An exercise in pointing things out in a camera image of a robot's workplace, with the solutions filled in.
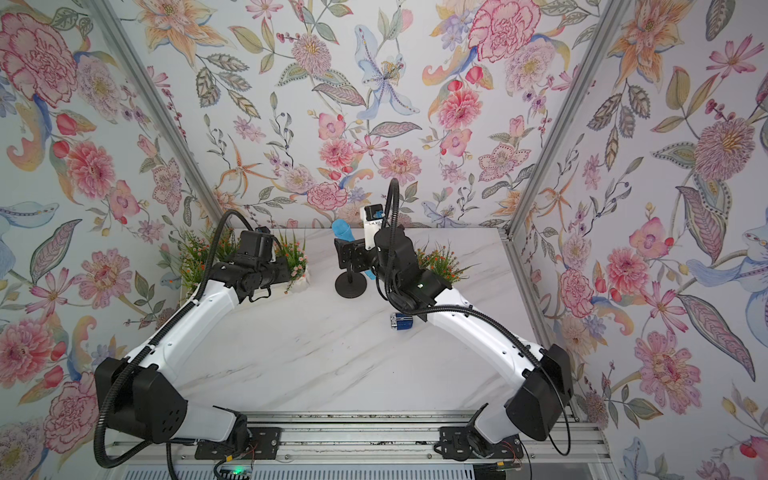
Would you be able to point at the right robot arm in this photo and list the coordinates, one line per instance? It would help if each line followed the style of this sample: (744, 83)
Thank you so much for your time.
(539, 377)

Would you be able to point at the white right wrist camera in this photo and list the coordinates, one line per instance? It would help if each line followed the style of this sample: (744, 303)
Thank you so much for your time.
(372, 217)

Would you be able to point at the black microphone stand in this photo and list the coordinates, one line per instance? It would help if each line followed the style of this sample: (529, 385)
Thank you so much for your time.
(350, 284)

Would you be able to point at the aluminium corner post right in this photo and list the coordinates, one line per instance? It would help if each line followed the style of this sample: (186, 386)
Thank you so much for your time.
(606, 28)

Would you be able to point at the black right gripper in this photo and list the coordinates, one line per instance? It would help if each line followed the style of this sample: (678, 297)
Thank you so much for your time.
(351, 256)

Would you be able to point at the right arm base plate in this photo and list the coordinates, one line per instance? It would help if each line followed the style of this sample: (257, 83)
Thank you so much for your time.
(480, 444)

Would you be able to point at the aluminium corner post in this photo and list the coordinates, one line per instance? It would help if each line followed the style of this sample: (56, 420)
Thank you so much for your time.
(104, 17)
(606, 28)

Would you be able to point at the blue metal can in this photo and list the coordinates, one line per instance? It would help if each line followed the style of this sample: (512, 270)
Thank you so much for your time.
(400, 321)

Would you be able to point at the aluminium mounting rail frame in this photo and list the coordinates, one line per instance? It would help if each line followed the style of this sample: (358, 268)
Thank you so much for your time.
(378, 445)

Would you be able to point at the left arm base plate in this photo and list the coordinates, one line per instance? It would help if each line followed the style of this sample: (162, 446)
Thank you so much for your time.
(258, 443)

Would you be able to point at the aluminium corner post left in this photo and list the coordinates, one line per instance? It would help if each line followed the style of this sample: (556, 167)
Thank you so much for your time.
(104, 17)

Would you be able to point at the pink flower potted plant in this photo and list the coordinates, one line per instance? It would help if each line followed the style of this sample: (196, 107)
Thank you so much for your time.
(443, 261)
(289, 248)

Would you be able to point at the blue toy microphone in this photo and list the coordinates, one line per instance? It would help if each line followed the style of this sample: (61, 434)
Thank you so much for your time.
(342, 229)

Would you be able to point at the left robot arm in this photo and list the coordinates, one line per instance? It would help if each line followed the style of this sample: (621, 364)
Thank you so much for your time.
(138, 395)

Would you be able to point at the pink flower potted plant boxed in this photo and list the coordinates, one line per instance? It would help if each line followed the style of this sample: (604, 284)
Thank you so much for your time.
(186, 264)

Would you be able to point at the pink flower potted plant back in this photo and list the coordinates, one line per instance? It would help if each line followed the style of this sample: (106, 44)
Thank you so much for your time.
(443, 261)

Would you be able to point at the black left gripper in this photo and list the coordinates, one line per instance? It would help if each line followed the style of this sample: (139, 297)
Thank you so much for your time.
(285, 275)

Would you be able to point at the pink flower potted plant front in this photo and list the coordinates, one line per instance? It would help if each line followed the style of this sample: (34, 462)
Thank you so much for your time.
(289, 248)

